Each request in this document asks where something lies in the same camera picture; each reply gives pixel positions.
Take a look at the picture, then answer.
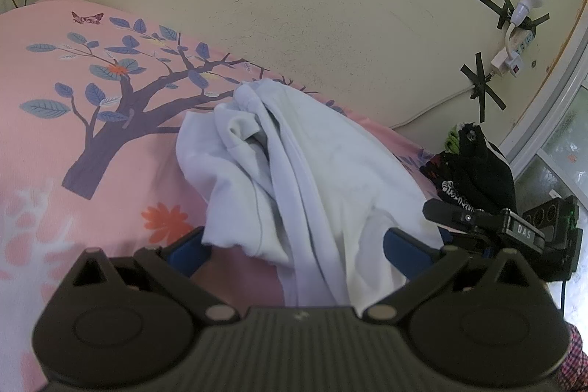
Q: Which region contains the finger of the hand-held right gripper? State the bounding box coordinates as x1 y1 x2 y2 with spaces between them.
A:
450 233 496 259
423 198 507 233

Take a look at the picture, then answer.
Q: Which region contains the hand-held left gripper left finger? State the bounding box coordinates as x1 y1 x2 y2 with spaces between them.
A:
69 227 240 325

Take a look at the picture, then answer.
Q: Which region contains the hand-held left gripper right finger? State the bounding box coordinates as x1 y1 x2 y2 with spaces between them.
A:
363 228 522 325

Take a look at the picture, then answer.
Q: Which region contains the white printed t-shirt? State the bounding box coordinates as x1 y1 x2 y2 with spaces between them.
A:
176 79 444 314

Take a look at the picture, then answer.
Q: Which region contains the person's right forearm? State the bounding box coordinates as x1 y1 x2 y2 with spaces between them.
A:
557 321 588 392

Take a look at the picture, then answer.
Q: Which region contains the pile of dark clothes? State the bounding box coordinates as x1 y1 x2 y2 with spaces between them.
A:
423 123 520 216

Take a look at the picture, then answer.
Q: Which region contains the black tape cross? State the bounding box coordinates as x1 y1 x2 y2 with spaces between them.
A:
460 52 507 123
469 0 551 31

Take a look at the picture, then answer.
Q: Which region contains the white plug adapter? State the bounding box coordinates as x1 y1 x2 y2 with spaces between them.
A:
490 47 525 78

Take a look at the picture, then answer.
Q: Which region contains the pink tree print bedsheet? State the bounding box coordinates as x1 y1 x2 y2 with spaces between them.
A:
0 0 460 392

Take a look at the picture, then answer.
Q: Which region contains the white power strip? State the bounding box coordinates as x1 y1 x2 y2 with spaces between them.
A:
508 22 537 58

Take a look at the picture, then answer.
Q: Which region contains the white wall cable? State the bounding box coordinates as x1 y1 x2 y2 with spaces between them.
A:
390 75 497 130

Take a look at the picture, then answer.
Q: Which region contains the window frame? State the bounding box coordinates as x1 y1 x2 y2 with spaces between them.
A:
498 0 588 191

